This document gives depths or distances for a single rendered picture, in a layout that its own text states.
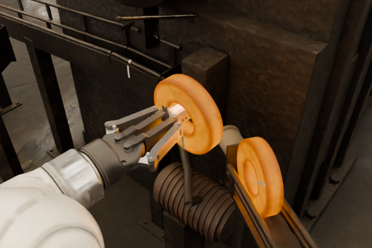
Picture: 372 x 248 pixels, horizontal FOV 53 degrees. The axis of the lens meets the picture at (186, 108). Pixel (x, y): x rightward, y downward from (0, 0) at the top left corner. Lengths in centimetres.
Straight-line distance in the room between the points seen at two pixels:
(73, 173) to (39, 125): 153
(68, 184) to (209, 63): 47
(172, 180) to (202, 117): 38
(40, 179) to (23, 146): 143
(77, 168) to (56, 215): 20
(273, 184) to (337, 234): 95
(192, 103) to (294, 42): 32
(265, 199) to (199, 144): 15
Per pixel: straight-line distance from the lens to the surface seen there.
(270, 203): 71
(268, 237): 69
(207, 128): 63
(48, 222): 36
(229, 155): 80
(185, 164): 95
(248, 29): 90
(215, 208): 92
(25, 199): 39
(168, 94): 67
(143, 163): 59
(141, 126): 64
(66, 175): 55
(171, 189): 97
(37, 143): 197
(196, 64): 89
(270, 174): 69
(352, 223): 167
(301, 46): 85
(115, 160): 58
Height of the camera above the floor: 126
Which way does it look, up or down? 38 degrees down
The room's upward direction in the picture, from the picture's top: straight up
